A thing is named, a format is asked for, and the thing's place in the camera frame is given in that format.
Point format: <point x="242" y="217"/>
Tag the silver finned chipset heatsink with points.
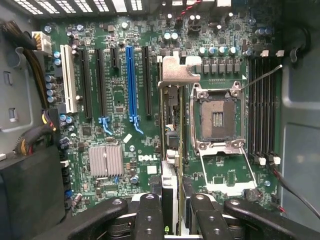
<point x="106" y="161"/>

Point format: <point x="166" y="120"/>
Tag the black expansion slot, blue latch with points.
<point x="100" y="82"/>

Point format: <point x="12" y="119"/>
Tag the black RAM slot, white clips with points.
<point x="274" y="112"/>
<point x="260" y="112"/>

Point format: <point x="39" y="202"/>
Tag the black plastic box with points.
<point x="30" y="195"/>

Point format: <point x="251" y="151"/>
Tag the white expansion slot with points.
<point x="68" y="80"/>

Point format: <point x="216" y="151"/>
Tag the green Dell motherboard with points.
<point x="140" y="142"/>

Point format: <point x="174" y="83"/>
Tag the silver open socket cover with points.
<point x="225" y="187"/>

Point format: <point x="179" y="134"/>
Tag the long black expansion slot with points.
<point x="85" y="82"/>
<point x="147" y="82"/>

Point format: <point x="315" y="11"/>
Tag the silver open PC case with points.
<point x="15" y="75"/>

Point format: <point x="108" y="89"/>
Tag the short black expansion slot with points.
<point x="114" y="57"/>

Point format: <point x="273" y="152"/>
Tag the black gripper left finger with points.
<point x="95" y="220"/>

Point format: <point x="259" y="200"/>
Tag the CPU socket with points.
<point x="217" y="117"/>

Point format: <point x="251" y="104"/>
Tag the round coin battery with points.
<point x="253" y="195"/>

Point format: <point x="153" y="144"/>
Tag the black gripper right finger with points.
<point x="262" y="222"/>

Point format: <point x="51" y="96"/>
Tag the grey metal power supply box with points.
<point x="300" y="125"/>

